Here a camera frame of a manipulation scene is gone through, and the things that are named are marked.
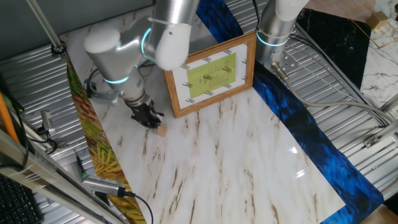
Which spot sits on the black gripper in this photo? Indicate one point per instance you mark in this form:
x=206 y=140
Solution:
x=143 y=112

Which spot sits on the small wooden cube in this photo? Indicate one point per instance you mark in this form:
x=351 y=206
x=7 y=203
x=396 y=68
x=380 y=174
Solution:
x=161 y=130

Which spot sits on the wooden picture frame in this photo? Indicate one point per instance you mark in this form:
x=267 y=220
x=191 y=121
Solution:
x=211 y=74

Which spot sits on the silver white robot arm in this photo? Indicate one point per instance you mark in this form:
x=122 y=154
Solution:
x=140 y=53

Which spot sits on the yellow green painting mat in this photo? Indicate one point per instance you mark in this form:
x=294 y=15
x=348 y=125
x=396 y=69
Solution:
x=99 y=143

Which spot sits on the white marble pattern mat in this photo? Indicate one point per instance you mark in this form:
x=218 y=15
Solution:
x=217 y=155

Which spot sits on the black pen green tip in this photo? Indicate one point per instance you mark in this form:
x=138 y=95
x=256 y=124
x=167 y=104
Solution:
x=81 y=168

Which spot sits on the grey metal pole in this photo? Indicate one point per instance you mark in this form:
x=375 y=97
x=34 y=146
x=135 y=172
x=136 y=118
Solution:
x=46 y=26

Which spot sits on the blue painting mat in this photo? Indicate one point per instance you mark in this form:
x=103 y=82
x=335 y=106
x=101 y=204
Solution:
x=311 y=130

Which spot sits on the black keyboard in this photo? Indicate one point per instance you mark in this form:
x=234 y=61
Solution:
x=15 y=202

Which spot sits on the black marble pattern mat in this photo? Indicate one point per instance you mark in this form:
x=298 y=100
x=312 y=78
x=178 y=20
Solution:
x=335 y=40

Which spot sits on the pink mat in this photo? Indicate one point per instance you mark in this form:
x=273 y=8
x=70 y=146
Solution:
x=329 y=6

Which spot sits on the white marble gold-line mat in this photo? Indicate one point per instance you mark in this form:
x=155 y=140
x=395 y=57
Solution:
x=382 y=68

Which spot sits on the golden wooden block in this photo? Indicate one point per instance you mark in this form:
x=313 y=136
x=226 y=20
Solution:
x=375 y=20

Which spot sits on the silver elongated camera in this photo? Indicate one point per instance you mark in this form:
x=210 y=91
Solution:
x=101 y=185

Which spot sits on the aluminium frame bar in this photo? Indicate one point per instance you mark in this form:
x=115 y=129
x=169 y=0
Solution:
x=37 y=168

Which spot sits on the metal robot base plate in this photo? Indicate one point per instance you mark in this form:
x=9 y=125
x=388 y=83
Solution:
x=287 y=62

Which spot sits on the aluminium profile rail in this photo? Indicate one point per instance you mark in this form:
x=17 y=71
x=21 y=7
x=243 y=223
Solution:
x=384 y=130

